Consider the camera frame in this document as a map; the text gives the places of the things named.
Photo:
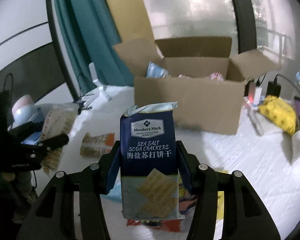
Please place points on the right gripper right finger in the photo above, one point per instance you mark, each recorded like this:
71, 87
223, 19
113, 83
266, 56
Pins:
245, 215

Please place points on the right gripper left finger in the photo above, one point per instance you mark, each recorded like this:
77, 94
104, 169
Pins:
52, 215

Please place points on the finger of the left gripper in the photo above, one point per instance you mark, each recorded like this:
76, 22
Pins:
54, 143

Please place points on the blue sea salt cracker pack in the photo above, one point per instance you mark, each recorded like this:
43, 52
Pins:
148, 168

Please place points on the clear white snack bag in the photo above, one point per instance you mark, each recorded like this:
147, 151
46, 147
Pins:
155, 71

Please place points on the beige sandwich cracker pack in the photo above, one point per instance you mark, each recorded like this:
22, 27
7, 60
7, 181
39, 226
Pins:
58, 121

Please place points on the red blue anime snack bag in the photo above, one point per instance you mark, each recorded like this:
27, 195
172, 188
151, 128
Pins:
187, 205

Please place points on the white red cartoon snack bag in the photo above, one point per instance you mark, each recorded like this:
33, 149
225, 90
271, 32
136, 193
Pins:
216, 76

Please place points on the stacked pastel bowls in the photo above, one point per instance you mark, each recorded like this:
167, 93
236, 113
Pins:
23, 110

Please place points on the white router antenna device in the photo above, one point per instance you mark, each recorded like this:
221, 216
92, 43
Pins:
90, 97

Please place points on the teal curtain left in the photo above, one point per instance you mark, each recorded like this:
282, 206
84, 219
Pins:
89, 34

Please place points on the white charger with red light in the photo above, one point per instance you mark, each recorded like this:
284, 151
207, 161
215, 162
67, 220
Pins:
254, 94

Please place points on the black power adapter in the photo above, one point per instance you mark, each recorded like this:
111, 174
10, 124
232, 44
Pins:
273, 89

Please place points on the brown cardboard box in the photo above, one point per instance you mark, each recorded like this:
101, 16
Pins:
205, 104

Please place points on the yellow curtain left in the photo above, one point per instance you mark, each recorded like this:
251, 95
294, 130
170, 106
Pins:
131, 19

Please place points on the black window frame post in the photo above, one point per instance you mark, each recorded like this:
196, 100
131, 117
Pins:
246, 26

